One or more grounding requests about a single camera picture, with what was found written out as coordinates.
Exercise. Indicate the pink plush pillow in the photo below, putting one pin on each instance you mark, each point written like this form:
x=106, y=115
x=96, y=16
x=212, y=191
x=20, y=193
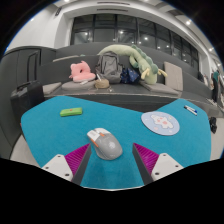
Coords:
x=81, y=74

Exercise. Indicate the white marker blue cap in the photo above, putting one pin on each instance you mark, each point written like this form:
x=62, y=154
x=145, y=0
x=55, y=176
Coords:
x=190, y=110

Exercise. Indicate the round grey seat cushion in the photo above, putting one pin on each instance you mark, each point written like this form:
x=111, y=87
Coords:
x=75, y=86

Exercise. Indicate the grey stepped bench seating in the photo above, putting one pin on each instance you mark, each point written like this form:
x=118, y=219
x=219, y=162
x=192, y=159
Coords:
x=133, y=95

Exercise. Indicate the round light blue mouse pad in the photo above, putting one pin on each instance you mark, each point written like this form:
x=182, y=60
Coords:
x=160, y=123

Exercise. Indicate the person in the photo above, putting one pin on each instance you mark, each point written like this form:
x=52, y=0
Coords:
x=216, y=81

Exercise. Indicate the grey backpack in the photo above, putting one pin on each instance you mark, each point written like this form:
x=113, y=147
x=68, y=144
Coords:
x=108, y=66

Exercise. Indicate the dark blue patterned bag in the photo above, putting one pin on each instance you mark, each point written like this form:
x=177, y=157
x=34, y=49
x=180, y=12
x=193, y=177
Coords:
x=129, y=76

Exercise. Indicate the grey computer mouse orange accents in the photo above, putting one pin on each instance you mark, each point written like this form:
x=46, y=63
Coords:
x=106, y=145

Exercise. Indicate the long green dragon plush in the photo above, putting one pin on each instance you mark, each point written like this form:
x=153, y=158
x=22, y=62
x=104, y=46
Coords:
x=146, y=65

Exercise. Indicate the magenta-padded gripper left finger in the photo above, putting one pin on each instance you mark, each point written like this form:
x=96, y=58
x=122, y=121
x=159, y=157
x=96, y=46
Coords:
x=77, y=159

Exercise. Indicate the flat grey seat cushion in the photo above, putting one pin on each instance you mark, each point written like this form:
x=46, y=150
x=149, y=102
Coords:
x=160, y=88

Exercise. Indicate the dark glass window wall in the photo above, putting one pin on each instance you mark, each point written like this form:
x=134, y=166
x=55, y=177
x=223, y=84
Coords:
x=106, y=35

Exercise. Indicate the black suitcase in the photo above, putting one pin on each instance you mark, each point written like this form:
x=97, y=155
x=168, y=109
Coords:
x=26, y=100

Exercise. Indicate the black bag on floor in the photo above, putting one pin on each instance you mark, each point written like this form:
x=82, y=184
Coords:
x=213, y=125

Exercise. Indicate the round woven straw basket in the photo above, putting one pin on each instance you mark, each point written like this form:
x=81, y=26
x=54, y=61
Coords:
x=102, y=84

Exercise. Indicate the ceiling lights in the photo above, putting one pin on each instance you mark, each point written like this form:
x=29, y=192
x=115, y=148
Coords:
x=188, y=22

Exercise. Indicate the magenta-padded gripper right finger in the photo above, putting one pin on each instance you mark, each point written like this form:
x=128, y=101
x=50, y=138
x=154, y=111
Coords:
x=148, y=159

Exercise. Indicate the small green case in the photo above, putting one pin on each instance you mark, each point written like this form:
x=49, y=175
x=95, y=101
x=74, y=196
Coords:
x=71, y=112

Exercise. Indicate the upright square grey cushion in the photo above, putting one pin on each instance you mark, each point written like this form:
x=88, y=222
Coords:
x=173, y=76

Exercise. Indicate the small square grey cushion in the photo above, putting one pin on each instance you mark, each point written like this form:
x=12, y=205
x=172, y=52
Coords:
x=51, y=88

